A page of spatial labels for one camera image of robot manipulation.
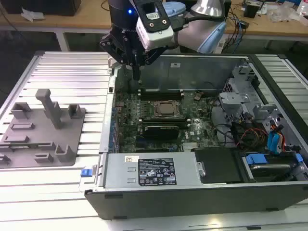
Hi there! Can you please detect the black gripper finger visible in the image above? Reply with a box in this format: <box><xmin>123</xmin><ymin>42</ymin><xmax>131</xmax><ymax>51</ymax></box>
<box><xmin>136</xmin><ymin>47</ymin><xmax>167</xmax><ymax>81</ymax></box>
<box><xmin>99</xmin><ymin>33</ymin><xmax>137</xmax><ymax>81</ymax></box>

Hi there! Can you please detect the black RAM slot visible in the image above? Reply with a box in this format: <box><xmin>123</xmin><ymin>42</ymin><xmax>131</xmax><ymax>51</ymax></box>
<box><xmin>139</xmin><ymin>87</ymin><xmax>183</xmax><ymax>92</ymax></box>
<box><xmin>140</xmin><ymin>116</ymin><xmax>191</xmax><ymax>120</ymax></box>
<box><xmin>139</xmin><ymin>90</ymin><xmax>184</xmax><ymax>95</ymax></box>
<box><xmin>139</xmin><ymin>97</ymin><xmax>185</xmax><ymax>101</ymax></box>
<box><xmin>139</xmin><ymin>94</ymin><xmax>184</xmax><ymax>98</ymax></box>
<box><xmin>139</xmin><ymin>120</ymin><xmax>193</xmax><ymax>128</ymax></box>

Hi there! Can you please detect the wooden desk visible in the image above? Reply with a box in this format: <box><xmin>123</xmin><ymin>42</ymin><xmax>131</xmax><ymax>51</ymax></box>
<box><xmin>0</xmin><ymin>0</ymin><xmax>308</xmax><ymax>52</ymax></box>

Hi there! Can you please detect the silver CPU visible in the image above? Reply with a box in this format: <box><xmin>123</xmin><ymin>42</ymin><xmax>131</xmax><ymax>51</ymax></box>
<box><xmin>158</xmin><ymin>102</ymin><xmax>178</xmax><ymax>114</ymax></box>

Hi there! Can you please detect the CPU socket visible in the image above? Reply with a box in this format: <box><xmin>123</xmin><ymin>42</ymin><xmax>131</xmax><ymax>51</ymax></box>
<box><xmin>153</xmin><ymin>99</ymin><xmax>182</xmax><ymax>119</ymax></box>

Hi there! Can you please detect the large black box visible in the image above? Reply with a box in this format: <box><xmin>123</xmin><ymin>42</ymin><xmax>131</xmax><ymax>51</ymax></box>
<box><xmin>3</xmin><ymin>0</ymin><xmax>82</xmax><ymax>17</ymax></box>

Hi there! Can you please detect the black Nvidia graphics card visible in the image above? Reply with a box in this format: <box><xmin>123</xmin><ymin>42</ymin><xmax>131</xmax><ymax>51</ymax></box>
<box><xmin>143</xmin><ymin>124</ymin><xmax>180</xmax><ymax>141</ymax></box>

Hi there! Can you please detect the green Dell motherboard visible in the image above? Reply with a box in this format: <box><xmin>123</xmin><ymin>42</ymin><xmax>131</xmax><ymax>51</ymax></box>
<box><xmin>113</xmin><ymin>91</ymin><xmax>224</xmax><ymax>154</ymax></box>

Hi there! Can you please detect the grey metal drive cage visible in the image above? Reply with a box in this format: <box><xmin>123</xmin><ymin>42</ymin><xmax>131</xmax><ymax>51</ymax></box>
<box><xmin>218</xmin><ymin>64</ymin><xmax>283</xmax><ymax>128</ymax></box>

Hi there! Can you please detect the silver finned heat sink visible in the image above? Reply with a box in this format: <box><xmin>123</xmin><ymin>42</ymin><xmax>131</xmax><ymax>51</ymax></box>
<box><xmin>185</xmin><ymin>141</ymin><xmax>209</xmax><ymax>149</ymax></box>

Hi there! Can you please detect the small black device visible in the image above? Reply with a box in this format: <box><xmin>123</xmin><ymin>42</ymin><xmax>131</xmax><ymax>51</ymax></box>
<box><xmin>243</xmin><ymin>3</ymin><xmax>260</xmax><ymax>19</ymax></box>

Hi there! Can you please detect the grey parts rack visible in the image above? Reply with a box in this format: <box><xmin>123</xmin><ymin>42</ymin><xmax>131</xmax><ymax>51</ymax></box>
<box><xmin>0</xmin><ymin>88</ymin><xmax>87</xmax><ymax>169</ymax></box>

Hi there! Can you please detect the silver power supply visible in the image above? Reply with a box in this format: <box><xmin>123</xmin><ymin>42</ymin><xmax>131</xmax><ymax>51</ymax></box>
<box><xmin>95</xmin><ymin>152</ymin><xmax>203</xmax><ymax>193</ymax></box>

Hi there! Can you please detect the black plastic shroud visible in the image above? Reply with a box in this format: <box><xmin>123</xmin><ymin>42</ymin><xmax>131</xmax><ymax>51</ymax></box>
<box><xmin>191</xmin><ymin>148</ymin><xmax>244</xmax><ymax>185</ymax></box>

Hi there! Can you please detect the hard disk in blue carrier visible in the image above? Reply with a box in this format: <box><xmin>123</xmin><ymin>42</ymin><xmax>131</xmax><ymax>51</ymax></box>
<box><xmin>242</xmin><ymin>154</ymin><xmax>300</xmax><ymax>182</ymax></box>

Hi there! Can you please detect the black open PC case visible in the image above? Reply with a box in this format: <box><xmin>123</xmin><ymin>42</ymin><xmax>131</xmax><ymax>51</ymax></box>
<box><xmin>79</xmin><ymin>53</ymin><xmax>308</xmax><ymax>221</ymax></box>

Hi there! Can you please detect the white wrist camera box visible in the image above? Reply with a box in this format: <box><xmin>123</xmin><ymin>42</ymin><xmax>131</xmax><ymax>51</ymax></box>
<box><xmin>135</xmin><ymin>0</ymin><xmax>174</xmax><ymax>51</ymax></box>

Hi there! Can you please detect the black camera cable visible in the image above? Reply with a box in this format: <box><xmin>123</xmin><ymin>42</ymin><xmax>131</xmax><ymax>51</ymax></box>
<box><xmin>171</xmin><ymin>13</ymin><xmax>227</xmax><ymax>32</ymax></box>

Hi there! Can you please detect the red and yellow wire bundle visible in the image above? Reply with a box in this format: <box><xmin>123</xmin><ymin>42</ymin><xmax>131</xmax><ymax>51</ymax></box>
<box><xmin>234</xmin><ymin>127</ymin><xmax>269</xmax><ymax>149</ymax></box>

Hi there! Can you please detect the blue flat wire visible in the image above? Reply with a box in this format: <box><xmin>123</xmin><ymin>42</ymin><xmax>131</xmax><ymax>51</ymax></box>
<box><xmin>274</xmin><ymin>133</ymin><xmax>284</xmax><ymax>155</ymax></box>
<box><xmin>267</xmin><ymin>131</ymin><xmax>275</xmax><ymax>153</ymax></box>

